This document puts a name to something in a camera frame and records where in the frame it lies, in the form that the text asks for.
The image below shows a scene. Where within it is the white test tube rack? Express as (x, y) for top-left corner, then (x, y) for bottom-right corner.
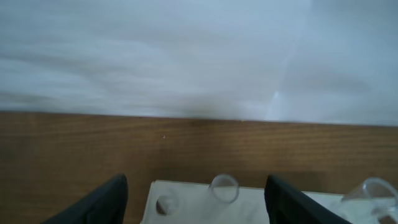
(139, 179), (398, 224)

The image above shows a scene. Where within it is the clear test tube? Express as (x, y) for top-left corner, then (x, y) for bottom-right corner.
(340, 177), (398, 224)
(207, 173), (241, 206)

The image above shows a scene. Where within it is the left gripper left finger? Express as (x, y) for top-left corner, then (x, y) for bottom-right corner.
(40, 174), (129, 224)

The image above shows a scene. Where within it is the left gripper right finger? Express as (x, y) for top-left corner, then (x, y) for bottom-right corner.
(264, 174), (352, 224)

